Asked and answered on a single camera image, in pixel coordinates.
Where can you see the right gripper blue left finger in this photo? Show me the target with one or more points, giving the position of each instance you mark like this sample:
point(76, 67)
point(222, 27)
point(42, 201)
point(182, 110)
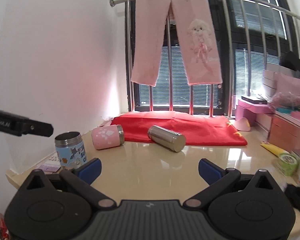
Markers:
point(90, 171)

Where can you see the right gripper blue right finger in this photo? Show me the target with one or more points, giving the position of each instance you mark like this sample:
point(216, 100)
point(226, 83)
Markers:
point(210, 172)

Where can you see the blue cartoon steel cup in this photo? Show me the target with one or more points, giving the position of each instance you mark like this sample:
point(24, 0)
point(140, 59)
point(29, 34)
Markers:
point(70, 150)

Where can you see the pink paw print cup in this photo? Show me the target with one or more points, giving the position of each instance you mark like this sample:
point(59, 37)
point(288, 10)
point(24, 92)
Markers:
point(107, 137)

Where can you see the sticker sheet booklet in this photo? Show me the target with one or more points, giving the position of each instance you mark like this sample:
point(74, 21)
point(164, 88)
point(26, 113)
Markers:
point(50, 165)

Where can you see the red flag cloth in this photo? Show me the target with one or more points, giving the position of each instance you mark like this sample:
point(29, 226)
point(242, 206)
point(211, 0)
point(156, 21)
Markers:
point(199, 130)

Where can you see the stainless steel cylinder flask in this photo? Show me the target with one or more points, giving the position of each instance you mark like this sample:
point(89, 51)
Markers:
point(167, 138)

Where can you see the yellow tube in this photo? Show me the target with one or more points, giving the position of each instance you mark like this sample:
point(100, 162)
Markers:
point(277, 151)

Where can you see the pink storage box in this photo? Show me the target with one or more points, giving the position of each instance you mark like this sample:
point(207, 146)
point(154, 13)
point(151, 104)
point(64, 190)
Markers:
point(249, 115)

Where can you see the orange pink box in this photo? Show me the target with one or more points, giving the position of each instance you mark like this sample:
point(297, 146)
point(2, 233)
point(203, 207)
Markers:
point(284, 134)

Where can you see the black cloth item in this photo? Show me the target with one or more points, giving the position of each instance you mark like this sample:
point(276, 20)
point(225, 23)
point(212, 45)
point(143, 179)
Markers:
point(293, 194)

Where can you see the white stacked boxes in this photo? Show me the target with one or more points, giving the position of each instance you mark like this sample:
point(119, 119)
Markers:
point(269, 77)

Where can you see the pink paper bag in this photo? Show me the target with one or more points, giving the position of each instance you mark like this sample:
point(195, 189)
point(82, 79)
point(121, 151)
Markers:
point(287, 85)

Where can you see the black monitor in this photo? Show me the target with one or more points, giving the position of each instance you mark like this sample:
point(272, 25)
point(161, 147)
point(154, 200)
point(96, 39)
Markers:
point(291, 61)

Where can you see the pink children's trousers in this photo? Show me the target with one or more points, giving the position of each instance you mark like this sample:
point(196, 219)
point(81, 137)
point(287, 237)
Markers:
point(196, 37)

